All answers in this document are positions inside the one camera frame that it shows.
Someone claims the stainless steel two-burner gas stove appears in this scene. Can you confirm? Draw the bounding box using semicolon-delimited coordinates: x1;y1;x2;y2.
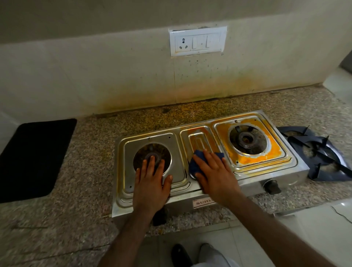
111;110;311;219

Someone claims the round gas burner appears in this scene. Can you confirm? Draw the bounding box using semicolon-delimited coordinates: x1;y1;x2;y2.
133;143;173;176
228;125;268;155

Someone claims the person's right forearm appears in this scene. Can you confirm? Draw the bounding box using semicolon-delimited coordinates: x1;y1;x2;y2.
224;193;334;267

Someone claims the white wall socket switch plate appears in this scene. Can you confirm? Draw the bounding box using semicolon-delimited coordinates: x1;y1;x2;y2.
169;26;228;57

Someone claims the black rectangular mat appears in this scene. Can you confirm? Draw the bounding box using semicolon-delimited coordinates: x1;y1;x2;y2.
0;118;77;204

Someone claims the blue cleaning cloth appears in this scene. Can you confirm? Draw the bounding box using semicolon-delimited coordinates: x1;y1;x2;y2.
188;150;225;180

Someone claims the person's grey trouser leg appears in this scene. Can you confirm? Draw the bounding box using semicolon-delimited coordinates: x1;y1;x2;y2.
192;243;240;267

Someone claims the person's left forearm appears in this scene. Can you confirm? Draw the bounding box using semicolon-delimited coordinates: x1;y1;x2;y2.
98;208;163;267

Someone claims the person's right hand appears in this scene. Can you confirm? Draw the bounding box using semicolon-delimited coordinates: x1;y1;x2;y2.
192;150;243;207

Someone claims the black shoe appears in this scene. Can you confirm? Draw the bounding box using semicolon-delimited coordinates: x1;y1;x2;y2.
171;244;193;267

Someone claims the thin black cable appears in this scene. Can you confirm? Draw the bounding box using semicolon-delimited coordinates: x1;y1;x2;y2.
330;205;352;224

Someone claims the person's left hand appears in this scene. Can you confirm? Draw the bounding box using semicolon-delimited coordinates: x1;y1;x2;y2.
133;155;174;218

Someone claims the dark metal pan support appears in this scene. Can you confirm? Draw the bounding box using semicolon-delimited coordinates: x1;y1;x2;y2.
277;126;330;154
287;136;352;182

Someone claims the black stove knob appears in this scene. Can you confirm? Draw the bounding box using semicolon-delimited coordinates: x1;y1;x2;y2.
263;179;282;195
152;206;168;227

